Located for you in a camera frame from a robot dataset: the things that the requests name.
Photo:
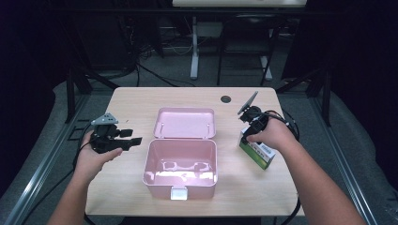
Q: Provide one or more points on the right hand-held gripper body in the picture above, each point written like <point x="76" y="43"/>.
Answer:
<point x="255" y="117"/>

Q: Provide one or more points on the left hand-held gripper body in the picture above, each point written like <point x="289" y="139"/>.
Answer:
<point x="104" y="140"/>

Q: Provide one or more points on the green and white medicine box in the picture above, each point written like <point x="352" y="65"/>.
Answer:
<point x="263" y="156"/>

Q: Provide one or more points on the person's left hand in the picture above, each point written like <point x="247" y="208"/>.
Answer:
<point x="89" y="162"/>

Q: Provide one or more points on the person's right hand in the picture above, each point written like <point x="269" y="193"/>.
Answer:
<point x="277" y="136"/>

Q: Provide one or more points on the black metal stand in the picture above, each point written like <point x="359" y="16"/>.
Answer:
<point x="327" y="93"/>
<point x="70" y="93"/>

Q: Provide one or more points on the black chair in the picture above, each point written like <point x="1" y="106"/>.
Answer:
<point x="222" y="50"/>

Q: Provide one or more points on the white desk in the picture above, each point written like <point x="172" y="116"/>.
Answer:
<point x="194" y="47"/>

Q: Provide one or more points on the black computer tower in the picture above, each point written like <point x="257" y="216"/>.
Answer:
<point x="109" y="40"/>

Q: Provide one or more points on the aluminium floor rail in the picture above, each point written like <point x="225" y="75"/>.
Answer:
<point x="47" y="165"/>
<point x="344" y="165"/>

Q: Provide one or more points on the black horizontal frame bar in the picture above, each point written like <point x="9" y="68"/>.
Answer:
<point x="125" y="11"/>

